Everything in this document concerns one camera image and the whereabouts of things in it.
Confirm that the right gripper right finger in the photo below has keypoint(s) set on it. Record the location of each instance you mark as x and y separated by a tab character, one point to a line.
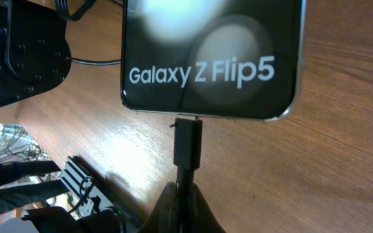
201	218

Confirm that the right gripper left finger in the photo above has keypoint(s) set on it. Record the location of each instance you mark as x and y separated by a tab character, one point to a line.
164	217

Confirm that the black Galaxy flip phone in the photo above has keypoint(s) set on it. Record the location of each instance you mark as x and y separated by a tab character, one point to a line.
215	58

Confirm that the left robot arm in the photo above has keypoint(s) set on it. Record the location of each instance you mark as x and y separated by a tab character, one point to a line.
34	54

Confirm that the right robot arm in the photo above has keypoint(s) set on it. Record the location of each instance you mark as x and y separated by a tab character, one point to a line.
181	206

